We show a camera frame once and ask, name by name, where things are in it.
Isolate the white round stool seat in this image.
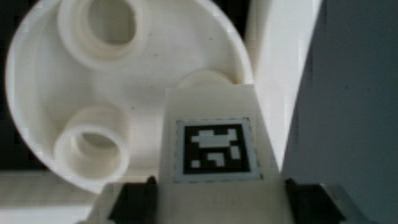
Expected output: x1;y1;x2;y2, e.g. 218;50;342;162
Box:
6;0;253;192

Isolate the white fence bar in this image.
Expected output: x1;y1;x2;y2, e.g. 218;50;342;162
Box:
0;171;99;224
246;0;324;167

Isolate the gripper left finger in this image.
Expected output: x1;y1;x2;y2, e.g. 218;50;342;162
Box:
77;176;159;224

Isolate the white stool leg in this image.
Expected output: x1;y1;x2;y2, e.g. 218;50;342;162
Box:
157;85;294;224

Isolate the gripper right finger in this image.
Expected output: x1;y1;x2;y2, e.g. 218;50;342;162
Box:
285;179;374;224

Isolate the white right fence bar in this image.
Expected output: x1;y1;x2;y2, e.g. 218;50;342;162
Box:
246;0;324;167

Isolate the white front fence bar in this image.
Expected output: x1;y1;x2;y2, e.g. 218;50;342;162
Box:
0;171;99;224

